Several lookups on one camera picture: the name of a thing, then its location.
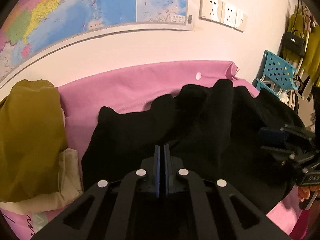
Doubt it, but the colourful wall map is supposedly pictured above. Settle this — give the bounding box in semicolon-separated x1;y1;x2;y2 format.
1;0;188;79

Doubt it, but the white wall switch right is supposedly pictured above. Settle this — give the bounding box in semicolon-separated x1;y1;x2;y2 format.
234;10;248;32

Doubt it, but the right hand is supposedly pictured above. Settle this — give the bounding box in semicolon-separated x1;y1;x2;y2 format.
298;185;320;202

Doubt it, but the beige folded cloth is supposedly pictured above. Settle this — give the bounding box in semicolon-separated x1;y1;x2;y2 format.
1;147;82;215

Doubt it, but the white wall socket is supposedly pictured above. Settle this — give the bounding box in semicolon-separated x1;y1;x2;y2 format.
199;0;223;23
221;2;237;28

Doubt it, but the teal perforated storage rack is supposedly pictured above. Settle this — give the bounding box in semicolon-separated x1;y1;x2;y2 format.
255;50;298;98

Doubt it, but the black garment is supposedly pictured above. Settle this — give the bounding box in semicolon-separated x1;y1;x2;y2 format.
81;79;304;213

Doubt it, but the black handbag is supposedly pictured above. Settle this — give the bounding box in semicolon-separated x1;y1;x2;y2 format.
282;30;305;58

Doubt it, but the white wall socket middle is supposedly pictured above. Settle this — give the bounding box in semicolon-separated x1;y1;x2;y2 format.
221;2;237;28

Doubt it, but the white wall socket left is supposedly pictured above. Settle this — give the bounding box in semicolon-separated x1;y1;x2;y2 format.
199;0;223;23

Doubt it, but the mustard yellow folded garment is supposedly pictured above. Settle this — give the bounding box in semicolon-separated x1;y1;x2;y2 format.
1;80;68;203

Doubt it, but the pink bed sheet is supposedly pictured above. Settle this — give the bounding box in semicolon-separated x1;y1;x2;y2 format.
1;61;309;239

